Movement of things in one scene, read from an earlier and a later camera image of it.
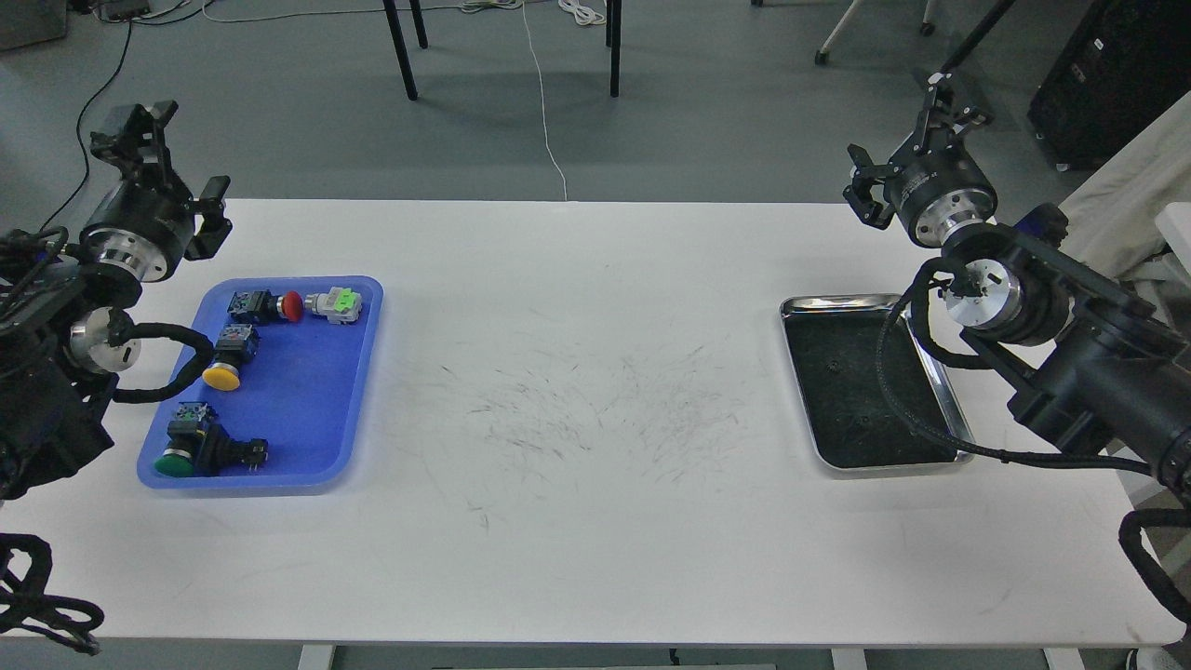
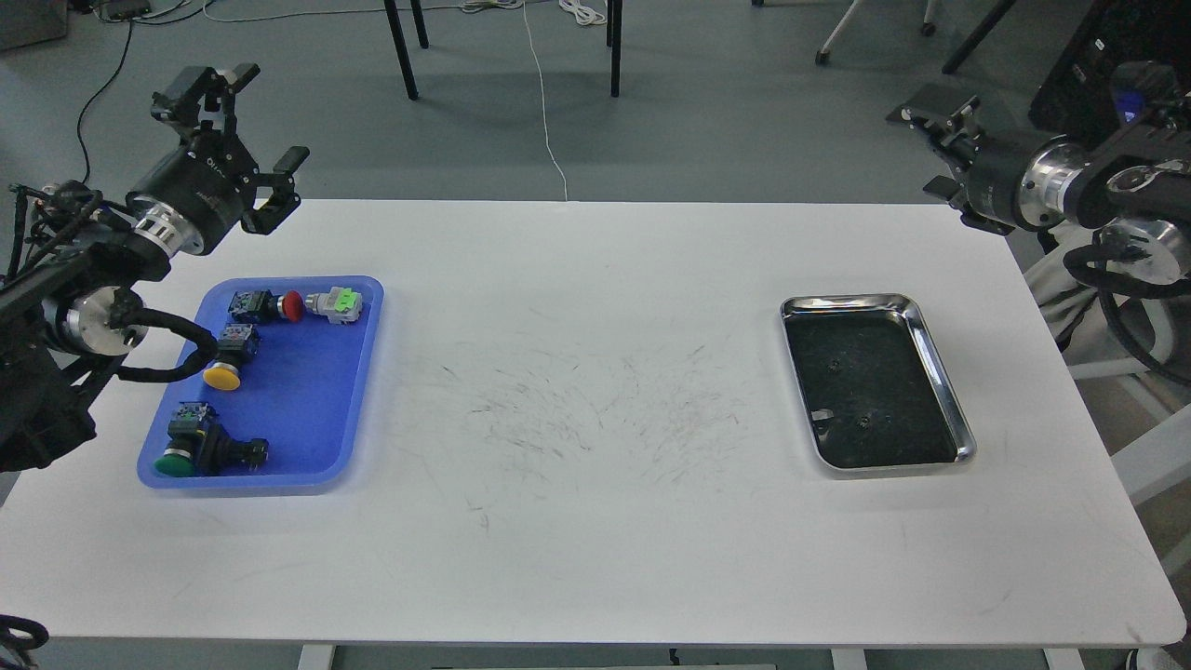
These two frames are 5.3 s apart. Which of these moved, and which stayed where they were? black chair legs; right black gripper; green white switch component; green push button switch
Moved: right black gripper
Stayed: black chair legs; green white switch component; green push button switch
